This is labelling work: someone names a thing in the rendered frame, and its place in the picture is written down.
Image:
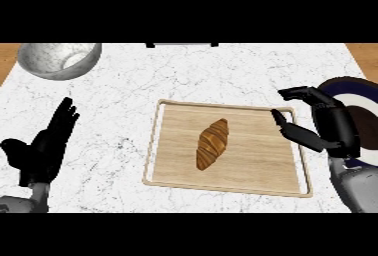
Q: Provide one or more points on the pale appliance with black feet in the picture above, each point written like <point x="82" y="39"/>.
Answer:
<point x="181" y="44"/>

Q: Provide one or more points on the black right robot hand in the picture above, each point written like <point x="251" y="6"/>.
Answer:
<point x="333" y="130"/>

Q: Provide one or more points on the pale wooden tray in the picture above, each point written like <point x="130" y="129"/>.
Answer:
<point x="229" y="150"/>

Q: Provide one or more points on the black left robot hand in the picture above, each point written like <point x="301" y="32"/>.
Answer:
<point x="45" y="146"/>

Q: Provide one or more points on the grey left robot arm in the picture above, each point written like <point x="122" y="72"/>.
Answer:
<point x="26" y="200"/>

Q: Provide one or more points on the brown croissant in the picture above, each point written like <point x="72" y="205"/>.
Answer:
<point x="212" y="144"/>

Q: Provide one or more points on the grey marbled bowl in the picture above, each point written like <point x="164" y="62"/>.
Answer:
<point x="59" y="60"/>

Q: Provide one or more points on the blue white brown plate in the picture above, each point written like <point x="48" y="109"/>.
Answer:
<point x="361" y="110"/>

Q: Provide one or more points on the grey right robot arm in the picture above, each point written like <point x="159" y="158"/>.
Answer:
<point x="354" y="186"/>

